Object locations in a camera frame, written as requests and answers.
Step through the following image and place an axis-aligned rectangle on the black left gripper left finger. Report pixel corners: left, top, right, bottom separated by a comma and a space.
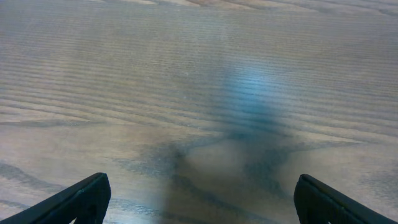
1, 172, 111, 224

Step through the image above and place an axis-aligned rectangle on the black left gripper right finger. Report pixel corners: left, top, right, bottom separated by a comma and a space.
294, 174, 397, 224

